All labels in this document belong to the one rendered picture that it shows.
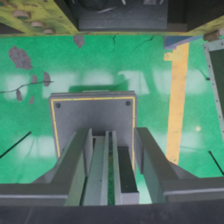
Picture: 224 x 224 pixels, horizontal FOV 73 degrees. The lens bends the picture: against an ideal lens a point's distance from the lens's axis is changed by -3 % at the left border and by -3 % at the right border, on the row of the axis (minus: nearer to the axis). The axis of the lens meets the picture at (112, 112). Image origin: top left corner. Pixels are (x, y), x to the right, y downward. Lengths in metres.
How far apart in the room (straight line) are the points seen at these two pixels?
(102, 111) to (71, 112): 0.25
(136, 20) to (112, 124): 0.79
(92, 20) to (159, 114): 1.16
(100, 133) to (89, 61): 0.67
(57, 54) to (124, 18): 0.94
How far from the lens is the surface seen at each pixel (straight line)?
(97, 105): 1.23
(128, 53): 1.53
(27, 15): 0.59
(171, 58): 1.63
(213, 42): 0.91
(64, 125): 1.32
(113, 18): 0.79
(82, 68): 1.54
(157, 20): 0.82
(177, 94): 1.67
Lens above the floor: 1.52
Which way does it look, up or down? 75 degrees down
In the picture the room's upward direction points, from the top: 177 degrees clockwise
